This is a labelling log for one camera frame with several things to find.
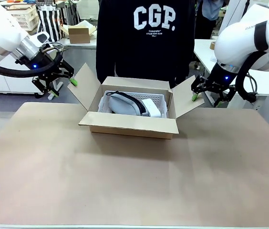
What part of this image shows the brown cardboard shipping box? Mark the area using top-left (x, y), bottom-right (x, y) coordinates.
top-left (67, 62), bottom-right (206, 140)

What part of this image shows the white work table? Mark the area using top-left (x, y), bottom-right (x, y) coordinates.
top-left (193, 39), bottom-right (269, 111)

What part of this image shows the person's left forearm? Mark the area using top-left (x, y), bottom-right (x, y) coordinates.
top-left (169, 35), bottom-right (197, 89)

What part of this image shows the grey zippered pouch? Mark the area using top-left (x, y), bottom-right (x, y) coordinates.
top-left (105, 90), bottom-right (147, 117)

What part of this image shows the white perforated plastic basket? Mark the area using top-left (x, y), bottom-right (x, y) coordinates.
top-left (98, 90), bottom-right (169, 119)

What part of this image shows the small brown cardboard box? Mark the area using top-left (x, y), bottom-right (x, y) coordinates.
top-left (68, 27), bottom-right (91, 44)

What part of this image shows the open white paper carton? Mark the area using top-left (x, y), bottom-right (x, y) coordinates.
top-left (60, 20), bottom-right (98, 40)

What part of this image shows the person's right forearm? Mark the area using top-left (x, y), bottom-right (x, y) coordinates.
top-left (95, 35), bottom-right (116, 84)

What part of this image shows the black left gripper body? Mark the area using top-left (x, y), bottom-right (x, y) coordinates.
top-left (14, 48), bottom-right (75, 83)

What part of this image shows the white folding table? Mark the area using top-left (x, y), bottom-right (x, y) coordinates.
top-left (52, 35), bottom-right (98, 89)

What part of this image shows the bystander in blue shirt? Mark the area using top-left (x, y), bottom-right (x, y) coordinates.
top-left (195, 0), bottom-right (224, 41)

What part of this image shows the person in black sweatshirt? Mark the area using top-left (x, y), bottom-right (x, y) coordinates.
top-left (95, 0), bottom-right (197, 89)

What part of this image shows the black white striped bag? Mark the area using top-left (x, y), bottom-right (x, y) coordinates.
top-left (37, 5), bottom-right (65, 43)

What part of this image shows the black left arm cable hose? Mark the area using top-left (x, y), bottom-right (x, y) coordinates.
top-left (0, 48), bottom-right (64, 78)

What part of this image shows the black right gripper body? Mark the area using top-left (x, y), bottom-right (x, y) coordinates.
top-left (205, 62), bottom-right (239, 93)

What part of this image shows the white cabinet with wooden top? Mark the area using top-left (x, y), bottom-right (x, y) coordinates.
top-left (0, 55), bottom-right (42, 94)

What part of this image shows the white plastic crate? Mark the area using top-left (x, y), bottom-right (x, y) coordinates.
top-left (5, 3), bottom-right (40, 32)

